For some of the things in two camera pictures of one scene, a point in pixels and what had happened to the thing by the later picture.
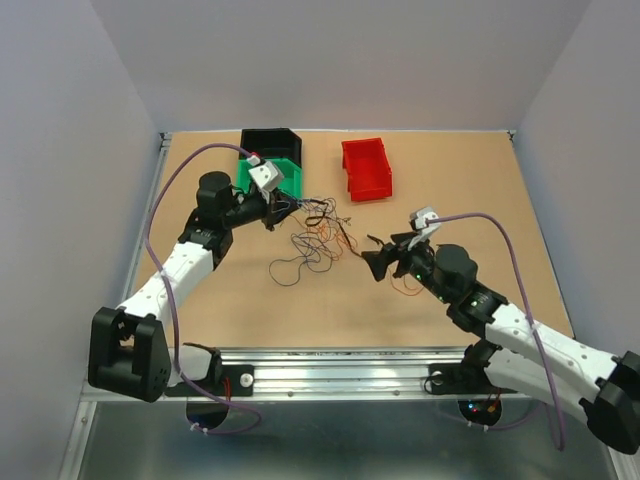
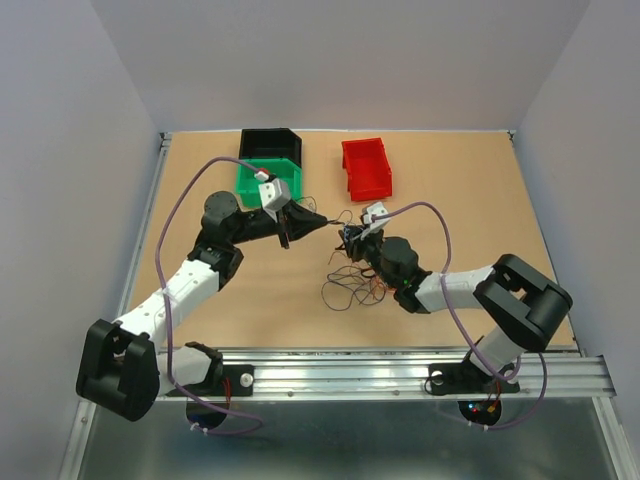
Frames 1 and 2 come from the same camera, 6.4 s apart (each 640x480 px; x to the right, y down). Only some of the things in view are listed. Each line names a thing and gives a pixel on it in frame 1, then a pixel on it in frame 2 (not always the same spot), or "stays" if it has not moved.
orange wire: (336, 241) -> (384, 289)
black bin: (273, 143) stays
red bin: (368, 169) stays
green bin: (292, 173) stays
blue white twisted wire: (301, 203) -> (341, 223)
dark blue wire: (318, 247) -> (346, 284)
